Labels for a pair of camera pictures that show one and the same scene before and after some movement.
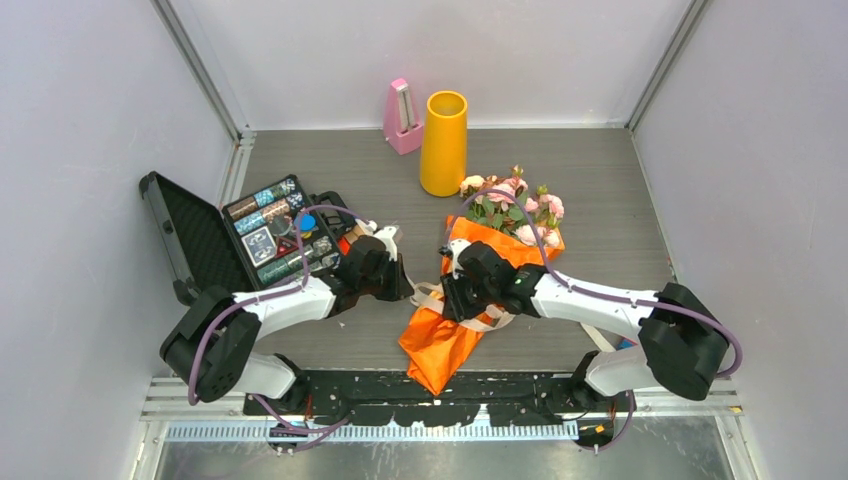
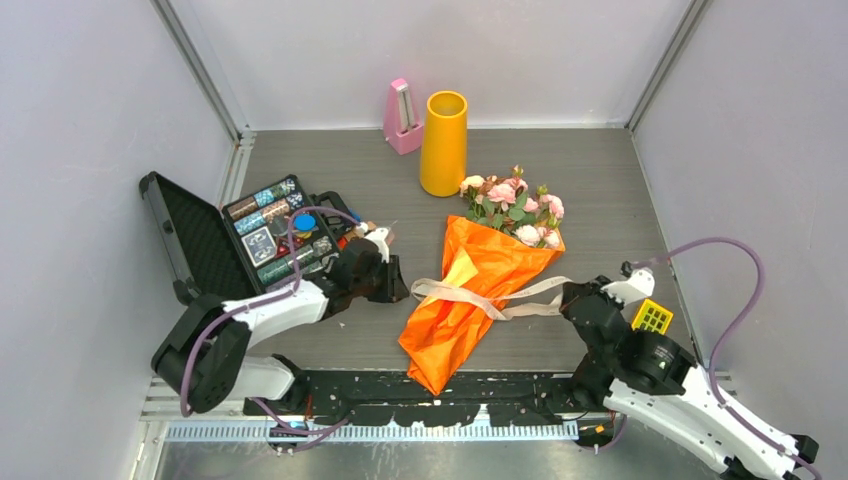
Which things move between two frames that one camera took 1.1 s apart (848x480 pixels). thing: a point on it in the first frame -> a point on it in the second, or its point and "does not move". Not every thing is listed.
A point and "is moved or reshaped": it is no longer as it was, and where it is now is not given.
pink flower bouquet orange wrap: (500, 211) does not move
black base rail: (371, 398) does not move
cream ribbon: (421, 286) is moved or reshaped
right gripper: (455, 304) -> (594, 284)
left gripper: (399, 286) does not move
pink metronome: (401, 129) does not move
